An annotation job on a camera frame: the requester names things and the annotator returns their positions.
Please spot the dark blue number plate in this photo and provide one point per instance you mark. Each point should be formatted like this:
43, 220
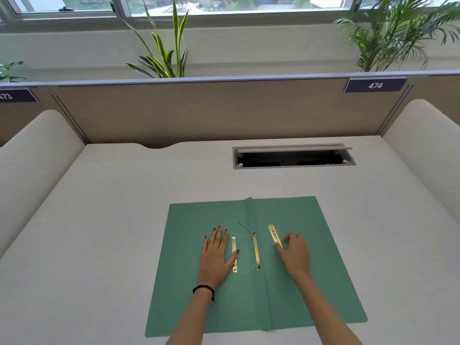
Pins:
14, 95
375, 85

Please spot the person's right forearm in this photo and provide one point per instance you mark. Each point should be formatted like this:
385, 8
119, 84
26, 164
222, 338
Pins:
323, 312

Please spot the brass fastener bar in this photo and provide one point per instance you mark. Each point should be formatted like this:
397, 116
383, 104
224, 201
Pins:
234, 244
274, 233

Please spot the person's left hand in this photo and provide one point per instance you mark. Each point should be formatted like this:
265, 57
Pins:
214, 260

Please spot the beige desk partition panel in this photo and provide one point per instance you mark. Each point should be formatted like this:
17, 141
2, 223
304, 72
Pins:
215, 111
32, 107

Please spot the white rounded side divider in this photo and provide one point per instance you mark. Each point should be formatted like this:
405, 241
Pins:
427, 147
32, 168

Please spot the person's left thumb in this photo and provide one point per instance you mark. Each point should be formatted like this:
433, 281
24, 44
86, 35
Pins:
233, 257

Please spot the white window frame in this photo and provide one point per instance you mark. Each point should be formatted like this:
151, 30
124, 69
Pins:
230, 12

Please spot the person's left little finger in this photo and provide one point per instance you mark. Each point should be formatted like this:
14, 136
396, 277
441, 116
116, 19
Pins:
205, 245

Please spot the person's right hand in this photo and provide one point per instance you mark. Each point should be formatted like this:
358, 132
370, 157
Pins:
296, 255

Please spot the brass pronged file fastener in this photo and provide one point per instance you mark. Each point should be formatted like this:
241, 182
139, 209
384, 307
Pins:
256, 251

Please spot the black wrist band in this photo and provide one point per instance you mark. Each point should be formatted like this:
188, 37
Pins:
203, 287

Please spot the palm plant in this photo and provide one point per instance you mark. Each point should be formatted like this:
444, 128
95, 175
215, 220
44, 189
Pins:
391, 35

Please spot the person's left forearm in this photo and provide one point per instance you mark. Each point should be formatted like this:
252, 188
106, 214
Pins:
190, 319

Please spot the snake plant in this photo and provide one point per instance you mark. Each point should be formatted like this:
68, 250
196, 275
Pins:
169, 57

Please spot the green paper file folder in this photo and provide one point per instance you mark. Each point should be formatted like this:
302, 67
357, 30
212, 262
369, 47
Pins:
305, 219

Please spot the person's left middle finger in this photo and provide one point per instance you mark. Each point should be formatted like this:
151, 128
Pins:
219, 235

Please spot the person's right thumb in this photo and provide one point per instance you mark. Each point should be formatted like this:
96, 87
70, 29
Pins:
279, 251

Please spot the small leafy plant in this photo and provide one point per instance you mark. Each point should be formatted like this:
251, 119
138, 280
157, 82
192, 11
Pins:
9, 71

